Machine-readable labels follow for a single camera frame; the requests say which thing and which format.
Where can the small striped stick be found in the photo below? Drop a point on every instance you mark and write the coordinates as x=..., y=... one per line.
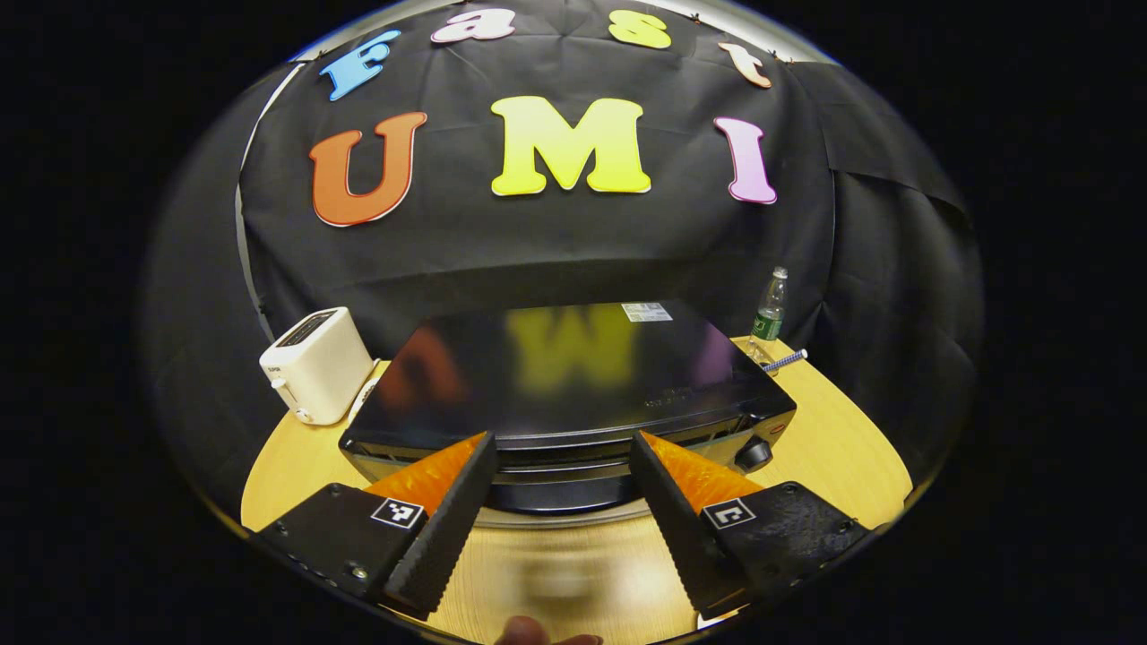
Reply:
x=785, y=360

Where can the black backdrop cloth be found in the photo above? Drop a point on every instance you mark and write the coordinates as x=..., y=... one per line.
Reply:
x=573, y=242

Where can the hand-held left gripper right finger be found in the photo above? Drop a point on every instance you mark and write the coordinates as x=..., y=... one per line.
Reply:
x=681, y=537

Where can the black electric oven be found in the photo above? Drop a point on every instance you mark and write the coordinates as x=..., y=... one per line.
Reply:
x=573, y=385

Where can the clear plastic bottle green label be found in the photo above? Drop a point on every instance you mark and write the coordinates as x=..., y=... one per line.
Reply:
x=769, y=313

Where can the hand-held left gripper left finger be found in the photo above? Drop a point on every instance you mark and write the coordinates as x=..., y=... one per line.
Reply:
x=444, y=528

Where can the white toaster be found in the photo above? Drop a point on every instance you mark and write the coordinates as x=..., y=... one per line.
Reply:
x=314, y=367

